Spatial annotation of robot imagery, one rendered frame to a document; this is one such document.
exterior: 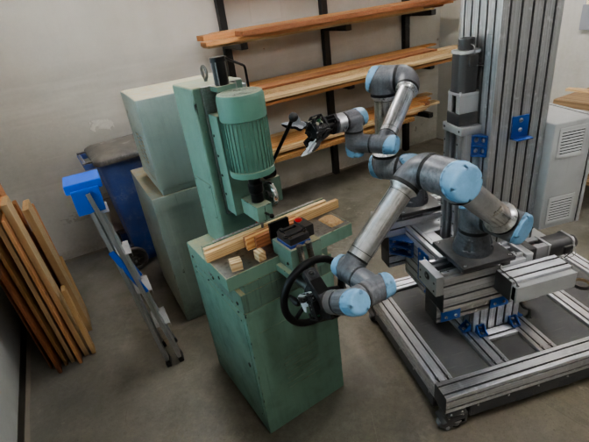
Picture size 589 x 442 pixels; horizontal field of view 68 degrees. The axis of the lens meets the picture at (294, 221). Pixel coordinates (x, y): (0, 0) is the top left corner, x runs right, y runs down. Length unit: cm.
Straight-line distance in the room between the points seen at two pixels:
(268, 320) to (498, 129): 118
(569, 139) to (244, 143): 127
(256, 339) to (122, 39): 271
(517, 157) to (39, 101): 322
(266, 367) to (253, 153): 91
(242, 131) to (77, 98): 241
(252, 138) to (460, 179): 72
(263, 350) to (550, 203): 135
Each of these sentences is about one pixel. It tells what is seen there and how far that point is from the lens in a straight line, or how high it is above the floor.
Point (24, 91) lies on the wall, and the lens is 383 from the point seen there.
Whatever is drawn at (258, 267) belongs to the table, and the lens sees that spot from 167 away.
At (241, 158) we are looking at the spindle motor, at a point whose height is 129.
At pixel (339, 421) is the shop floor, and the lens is 225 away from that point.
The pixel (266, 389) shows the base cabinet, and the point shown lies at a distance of 204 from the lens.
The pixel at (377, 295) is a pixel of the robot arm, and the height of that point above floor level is 101.
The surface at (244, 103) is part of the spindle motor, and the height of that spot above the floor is 148.
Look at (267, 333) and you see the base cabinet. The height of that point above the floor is 57.
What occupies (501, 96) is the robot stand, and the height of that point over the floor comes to 136.
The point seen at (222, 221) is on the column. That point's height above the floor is 95.
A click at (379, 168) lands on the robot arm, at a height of 100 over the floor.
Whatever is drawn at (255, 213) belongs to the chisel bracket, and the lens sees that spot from 173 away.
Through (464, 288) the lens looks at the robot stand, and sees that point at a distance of 186.
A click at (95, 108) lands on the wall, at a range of 386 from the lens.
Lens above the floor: 179
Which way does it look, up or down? 27 degrees down
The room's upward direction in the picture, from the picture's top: 8 degrees counter-clockwise
